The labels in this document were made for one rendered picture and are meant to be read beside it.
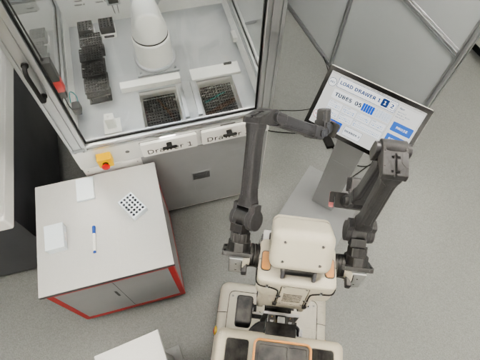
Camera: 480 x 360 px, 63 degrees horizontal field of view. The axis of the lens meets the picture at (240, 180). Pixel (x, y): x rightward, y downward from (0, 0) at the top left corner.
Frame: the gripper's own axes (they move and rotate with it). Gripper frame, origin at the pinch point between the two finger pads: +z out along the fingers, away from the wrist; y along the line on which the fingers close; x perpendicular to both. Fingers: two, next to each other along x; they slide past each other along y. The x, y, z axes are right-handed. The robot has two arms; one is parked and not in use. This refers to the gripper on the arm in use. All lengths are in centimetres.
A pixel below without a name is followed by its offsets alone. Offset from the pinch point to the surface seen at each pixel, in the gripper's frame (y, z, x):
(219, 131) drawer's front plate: 48, -15, 26
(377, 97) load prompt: -13.3, 1.6, -20.9
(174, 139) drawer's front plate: 64, -30, 36
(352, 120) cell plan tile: -8.1, 1.4, -6.3
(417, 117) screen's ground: -33.4, 1.7, -20.4
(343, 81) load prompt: 4.5, 1.5, -20.7
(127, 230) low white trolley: 59, -56, 79
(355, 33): 30, 132, -42
